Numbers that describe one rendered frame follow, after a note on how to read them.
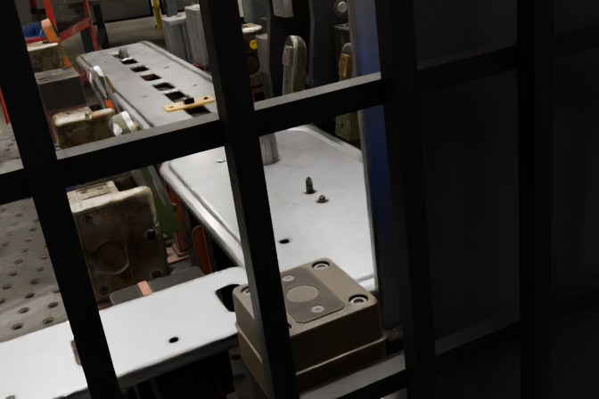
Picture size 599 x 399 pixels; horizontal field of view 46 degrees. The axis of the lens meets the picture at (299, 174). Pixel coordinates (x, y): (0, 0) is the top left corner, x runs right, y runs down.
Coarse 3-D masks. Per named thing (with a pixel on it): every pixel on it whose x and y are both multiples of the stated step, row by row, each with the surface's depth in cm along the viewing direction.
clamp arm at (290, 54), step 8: (288, 40) 106; (296, 40) 105; (288, 48) 105; (296, 48) 104; (304, 48) 105; (288, 56) 105; (296, 56) 105; (304, 56) 105; (288, 64) 105; (296, 64) 105; (304, 64) 106; (288, 72) 107; (296, 72) 106; (304, 72) 106; (288, 80) 107; (296, 80) 106; (304, 80) 106; (288, 88) 107; (296, 88) 106; (304, 88) 107
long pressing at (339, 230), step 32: (96, 64) 159; (160, 64) 150; (128, 96) 127; (160, 96) 124; (192, 160) 91; (224, 160) 89; (288, 160) 86; (320, 160) 85; (352, 160) 83; (192, 192) 81; (224, 192) 79; (288, 192) 77; (320, 192) 76; (352, 192) 75; (224, 224) 71; (288, 224) 69; (320, 224) 69; (352, 224) 68; (288, 256) 63; (320, 256) 63; (352, 256) 62
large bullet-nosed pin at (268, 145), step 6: (264, 138) 85; (270, 138) 85; (264, 144) 85; (270, 144) 85; (276, 144) 86; (264, 150) 85; (270, 150) 85; (276, 150) 86; (264, 156) 85; (270, 156) 86; (276, 156) 86; (264, 162) 86; (270, 162) 86
